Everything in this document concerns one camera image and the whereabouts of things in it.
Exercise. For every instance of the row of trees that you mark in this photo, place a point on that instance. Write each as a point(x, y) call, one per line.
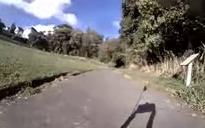
point(73, 43)

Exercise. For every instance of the grey asphalt path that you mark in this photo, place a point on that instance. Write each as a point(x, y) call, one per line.
point(90, 100)

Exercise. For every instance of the dark wood of trees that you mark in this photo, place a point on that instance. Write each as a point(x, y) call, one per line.
point(150, 26)

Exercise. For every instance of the grass slope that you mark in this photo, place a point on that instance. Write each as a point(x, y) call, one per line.
point(23, 63)

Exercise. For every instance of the white building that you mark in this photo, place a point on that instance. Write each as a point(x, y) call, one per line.
point(26, 32)

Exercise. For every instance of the pale wooden signpost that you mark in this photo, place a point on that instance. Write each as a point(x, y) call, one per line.
point(189, 72)

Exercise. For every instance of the grass verge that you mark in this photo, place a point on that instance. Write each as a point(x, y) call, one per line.
point(193, 95)

